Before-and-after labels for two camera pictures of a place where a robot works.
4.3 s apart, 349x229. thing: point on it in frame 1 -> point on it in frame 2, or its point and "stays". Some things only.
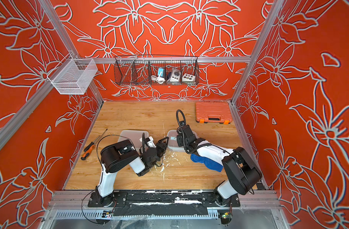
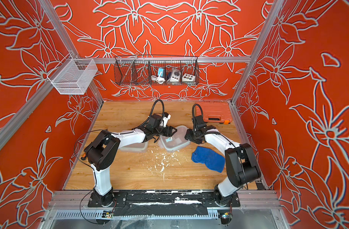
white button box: x=188 y=78 stays
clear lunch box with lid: x=173 y=145 stays
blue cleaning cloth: x=209 y=163 stays
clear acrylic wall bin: x=74 y=77 stays
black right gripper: x=179 y=138 -> x=188 y=135
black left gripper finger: x=163 y=143 -> x=170 y=130
